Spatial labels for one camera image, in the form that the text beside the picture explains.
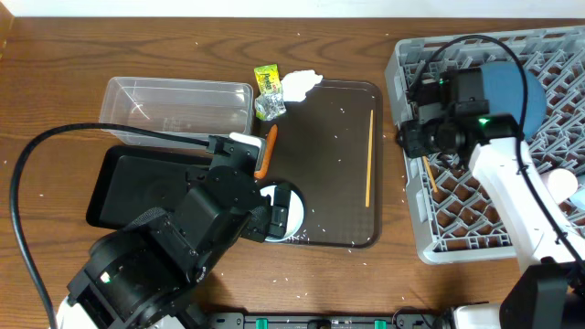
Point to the orange carrot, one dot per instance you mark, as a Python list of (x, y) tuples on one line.
[(266, 159)]

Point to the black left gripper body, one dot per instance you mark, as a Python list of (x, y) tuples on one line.
[(264, 219)]

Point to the yellow green foil wrapper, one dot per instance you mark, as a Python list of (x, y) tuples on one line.
[(270, 104)]

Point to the light blue rice bowl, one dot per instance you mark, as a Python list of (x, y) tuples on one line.
[(294, 220)]

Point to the small blue cup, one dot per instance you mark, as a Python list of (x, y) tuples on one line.
[(578, 199)]

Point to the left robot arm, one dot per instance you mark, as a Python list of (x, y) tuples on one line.
[(149, 269)]

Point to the clear plastic bin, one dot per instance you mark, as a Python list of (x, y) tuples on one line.
[(187, 108)]

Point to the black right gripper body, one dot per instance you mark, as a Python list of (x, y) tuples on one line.
[(425, 139)]

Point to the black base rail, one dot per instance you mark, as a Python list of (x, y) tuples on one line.
[(320, 321)]

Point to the white napkin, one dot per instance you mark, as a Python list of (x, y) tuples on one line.
[(296, 84)]

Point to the black plastic bin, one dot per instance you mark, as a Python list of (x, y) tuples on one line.
[(135, 179)]

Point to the blue plate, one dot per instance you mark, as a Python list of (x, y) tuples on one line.
[(503, 88)]

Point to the grey dishwasher rack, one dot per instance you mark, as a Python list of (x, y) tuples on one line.
[(459, 223)]

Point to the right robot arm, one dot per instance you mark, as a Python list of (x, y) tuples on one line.
[(484, 115)]

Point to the white cup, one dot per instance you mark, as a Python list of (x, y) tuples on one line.
[(560, 183)]

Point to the dark brown serving tray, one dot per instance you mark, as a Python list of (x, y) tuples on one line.
[(321, 150)]

